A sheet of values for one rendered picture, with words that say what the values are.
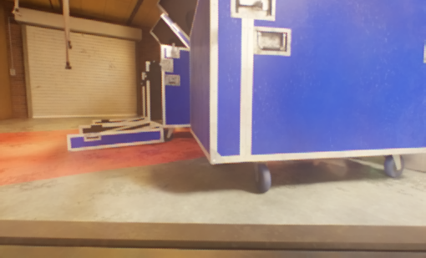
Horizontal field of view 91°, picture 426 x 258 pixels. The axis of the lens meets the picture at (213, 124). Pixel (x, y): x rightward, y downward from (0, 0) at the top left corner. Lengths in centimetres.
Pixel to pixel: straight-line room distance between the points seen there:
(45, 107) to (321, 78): 766
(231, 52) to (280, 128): 35
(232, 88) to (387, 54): 72
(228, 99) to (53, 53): 754
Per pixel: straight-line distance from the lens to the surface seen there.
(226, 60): 82
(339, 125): 105
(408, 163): 178
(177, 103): 216
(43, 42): 821
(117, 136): 208
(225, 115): 80
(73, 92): 796
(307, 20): 100
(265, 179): 94
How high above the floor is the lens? 39
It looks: 5 degrees down
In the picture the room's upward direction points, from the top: straight up
